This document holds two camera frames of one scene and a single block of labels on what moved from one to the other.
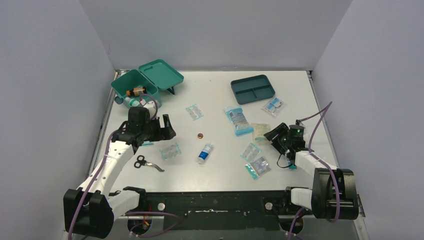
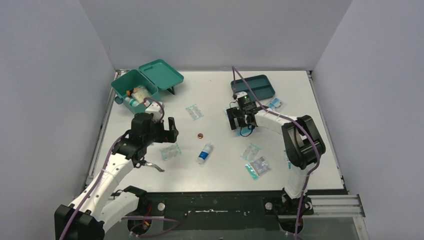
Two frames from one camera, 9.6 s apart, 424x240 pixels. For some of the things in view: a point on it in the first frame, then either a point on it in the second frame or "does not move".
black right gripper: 283,131 -> 232,112
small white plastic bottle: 131,102 does not move
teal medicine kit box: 154,75 does not move
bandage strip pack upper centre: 194,112 does not move
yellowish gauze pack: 259,130 -> 139,93
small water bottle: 203,154 does not move
